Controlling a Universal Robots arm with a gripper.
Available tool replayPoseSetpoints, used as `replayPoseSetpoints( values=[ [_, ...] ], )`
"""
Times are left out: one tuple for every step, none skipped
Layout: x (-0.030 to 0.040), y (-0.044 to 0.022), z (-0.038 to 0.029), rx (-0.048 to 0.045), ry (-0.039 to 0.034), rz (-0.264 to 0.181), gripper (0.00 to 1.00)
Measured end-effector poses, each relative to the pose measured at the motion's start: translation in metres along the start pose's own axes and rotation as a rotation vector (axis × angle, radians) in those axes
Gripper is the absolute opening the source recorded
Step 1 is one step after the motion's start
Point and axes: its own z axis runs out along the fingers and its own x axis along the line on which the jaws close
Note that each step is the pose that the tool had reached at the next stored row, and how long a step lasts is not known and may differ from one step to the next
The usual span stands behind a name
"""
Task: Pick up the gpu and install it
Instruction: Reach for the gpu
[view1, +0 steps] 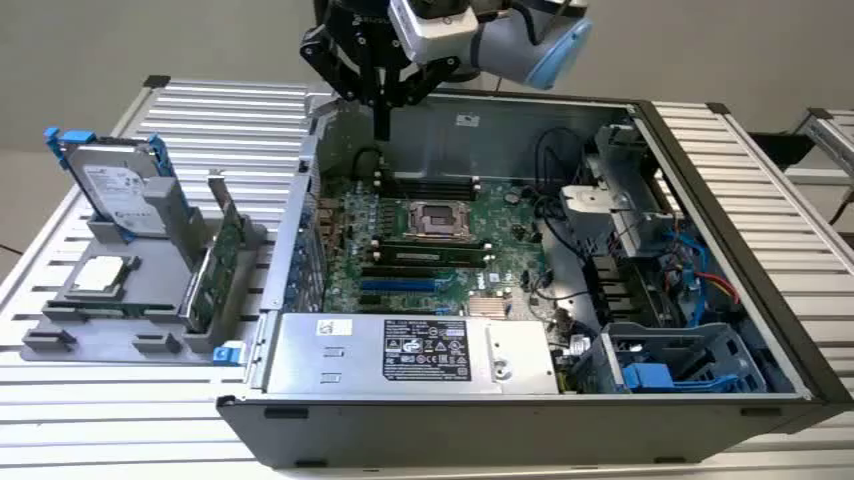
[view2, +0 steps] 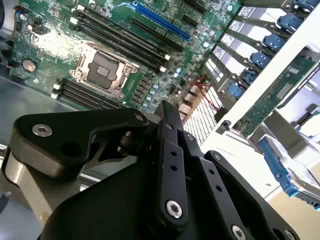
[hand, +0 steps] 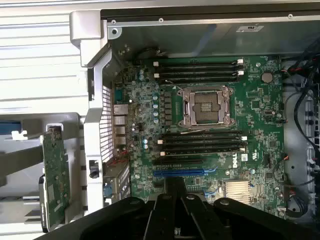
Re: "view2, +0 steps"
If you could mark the black Nvidia graphics card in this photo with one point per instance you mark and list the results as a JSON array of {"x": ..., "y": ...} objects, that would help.
[{"x": 270, "y": 107}]

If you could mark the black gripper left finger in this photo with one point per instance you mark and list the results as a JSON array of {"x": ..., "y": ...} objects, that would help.
[{"x": 65, "y": 125}]

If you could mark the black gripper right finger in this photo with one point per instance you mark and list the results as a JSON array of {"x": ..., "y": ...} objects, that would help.
[{"x": 212, "y": 180}]

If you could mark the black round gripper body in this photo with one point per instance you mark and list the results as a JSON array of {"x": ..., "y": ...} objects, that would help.
[{"x": 112, "y": 212}]

